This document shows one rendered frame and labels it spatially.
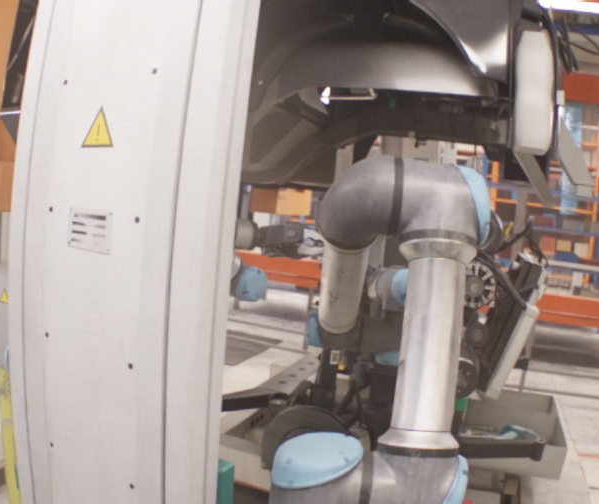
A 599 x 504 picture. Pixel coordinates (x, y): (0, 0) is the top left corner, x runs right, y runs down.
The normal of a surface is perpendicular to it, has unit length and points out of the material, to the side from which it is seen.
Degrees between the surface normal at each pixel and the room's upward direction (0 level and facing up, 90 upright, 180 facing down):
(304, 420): 90
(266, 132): 104
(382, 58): 90
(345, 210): 110
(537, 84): 98
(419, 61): 90
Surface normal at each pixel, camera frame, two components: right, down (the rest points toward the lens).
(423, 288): -0.68, -0.26
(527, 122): -0.41, 0.20
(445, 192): -0.07, -0.25
